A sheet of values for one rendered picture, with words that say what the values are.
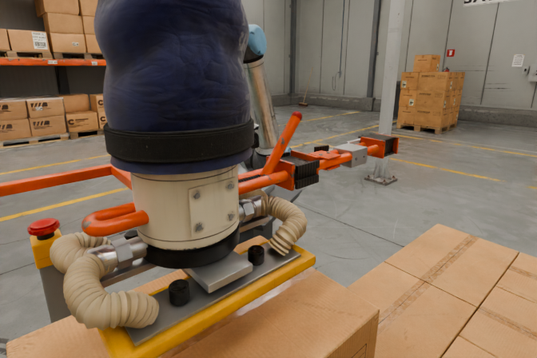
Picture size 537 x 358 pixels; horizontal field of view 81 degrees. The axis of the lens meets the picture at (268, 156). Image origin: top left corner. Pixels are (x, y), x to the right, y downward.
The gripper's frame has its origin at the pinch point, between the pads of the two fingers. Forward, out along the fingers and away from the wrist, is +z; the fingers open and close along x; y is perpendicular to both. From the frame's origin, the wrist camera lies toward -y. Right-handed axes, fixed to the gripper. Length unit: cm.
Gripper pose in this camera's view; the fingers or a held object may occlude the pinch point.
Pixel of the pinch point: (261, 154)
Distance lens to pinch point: 80.8
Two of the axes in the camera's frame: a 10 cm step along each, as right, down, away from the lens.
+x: -0.1, -9.6, -2.9
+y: -7.6, 2.0, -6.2
